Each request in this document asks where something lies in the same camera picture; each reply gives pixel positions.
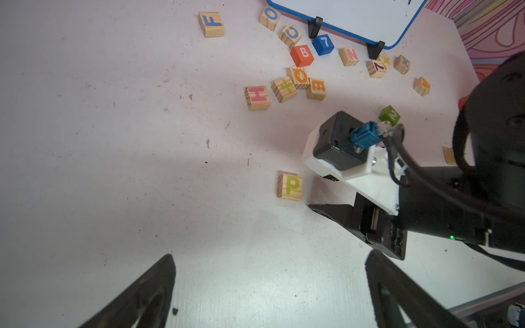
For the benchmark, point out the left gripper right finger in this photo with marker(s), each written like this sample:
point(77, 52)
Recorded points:
point(392, 291)

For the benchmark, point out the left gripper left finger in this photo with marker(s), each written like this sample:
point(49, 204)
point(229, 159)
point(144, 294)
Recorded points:
point(145, 303)

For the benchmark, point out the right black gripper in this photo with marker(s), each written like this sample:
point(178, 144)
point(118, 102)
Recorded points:
point(369, 223)

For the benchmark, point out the wooden block green P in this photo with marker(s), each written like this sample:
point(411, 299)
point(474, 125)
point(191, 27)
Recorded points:
point(290, 187)

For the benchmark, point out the wooden block blue R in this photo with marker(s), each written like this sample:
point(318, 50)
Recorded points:
point(449, 156)

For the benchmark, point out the wooden block orange A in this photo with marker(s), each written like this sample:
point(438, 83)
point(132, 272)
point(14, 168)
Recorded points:
point(422, 86)

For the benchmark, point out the wooden block orange E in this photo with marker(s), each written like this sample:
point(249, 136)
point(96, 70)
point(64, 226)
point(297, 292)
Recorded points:
point(316, 89)

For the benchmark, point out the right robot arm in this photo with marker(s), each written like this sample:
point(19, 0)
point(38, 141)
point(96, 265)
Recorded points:
point(479, 202)

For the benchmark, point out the red block letter B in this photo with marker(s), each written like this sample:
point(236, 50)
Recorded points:
point(302, 56)

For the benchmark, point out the whiteboard with PEAR text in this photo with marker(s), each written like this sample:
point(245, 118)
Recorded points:
point(379, 23)

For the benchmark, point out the green block number 2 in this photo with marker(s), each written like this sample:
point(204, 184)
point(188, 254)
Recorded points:
point(389, 114)

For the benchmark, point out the red cup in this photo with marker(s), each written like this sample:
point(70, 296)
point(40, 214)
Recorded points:
point(462, 102)

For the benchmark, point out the wooden block purple 7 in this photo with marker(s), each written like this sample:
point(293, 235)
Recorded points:
point(376, 69)

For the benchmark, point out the wooden block green symbol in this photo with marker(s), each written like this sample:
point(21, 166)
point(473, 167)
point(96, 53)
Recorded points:
point(284, 89)

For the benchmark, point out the wooden block blue X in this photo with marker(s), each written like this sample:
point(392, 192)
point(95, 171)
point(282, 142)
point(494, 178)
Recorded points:
point(402, 64)

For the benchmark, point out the wooden block green plus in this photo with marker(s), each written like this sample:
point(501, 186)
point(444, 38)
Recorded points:
point(385, 60)

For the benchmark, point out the wooden block orange O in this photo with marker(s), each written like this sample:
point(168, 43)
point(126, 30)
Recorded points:
point(299, 77)

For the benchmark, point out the wooden block pink N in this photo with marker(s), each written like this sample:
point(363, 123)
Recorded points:
point(349, 57)

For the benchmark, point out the wooden block pink H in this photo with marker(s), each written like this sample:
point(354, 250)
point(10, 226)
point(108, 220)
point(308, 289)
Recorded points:
point(257, 98)

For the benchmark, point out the blue block number 7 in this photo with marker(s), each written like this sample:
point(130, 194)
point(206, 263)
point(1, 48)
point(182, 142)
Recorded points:
point(323, 45)

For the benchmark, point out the wooden block blue G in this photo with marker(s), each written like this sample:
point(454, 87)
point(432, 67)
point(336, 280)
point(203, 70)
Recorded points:
point(290, 35)

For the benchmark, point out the wooden block blue O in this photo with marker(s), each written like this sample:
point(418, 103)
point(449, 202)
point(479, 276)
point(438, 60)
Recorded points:
point(270, 18)

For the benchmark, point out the wooden block blue F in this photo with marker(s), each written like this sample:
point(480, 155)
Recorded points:
point(211, 24)

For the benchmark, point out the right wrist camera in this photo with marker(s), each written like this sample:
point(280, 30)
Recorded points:
point(348, 150)

